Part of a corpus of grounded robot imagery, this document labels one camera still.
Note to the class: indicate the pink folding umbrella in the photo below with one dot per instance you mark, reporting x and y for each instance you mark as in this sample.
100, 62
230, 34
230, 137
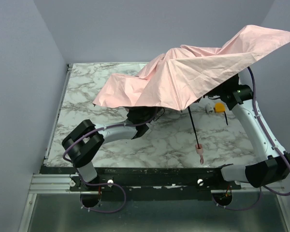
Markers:
182, 75

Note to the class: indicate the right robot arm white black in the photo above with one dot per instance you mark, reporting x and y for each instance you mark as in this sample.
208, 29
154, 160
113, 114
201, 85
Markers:
273, 161

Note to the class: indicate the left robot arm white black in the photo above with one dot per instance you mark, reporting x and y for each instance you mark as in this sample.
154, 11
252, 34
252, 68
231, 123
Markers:
82, 144

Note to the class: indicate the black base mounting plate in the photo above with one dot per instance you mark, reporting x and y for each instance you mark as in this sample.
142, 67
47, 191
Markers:
149, 184

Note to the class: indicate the yellow tape measure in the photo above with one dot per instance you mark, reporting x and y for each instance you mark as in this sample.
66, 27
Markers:
220, 108

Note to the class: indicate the aluminium frame rail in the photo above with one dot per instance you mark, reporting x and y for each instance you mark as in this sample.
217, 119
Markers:
42, 184

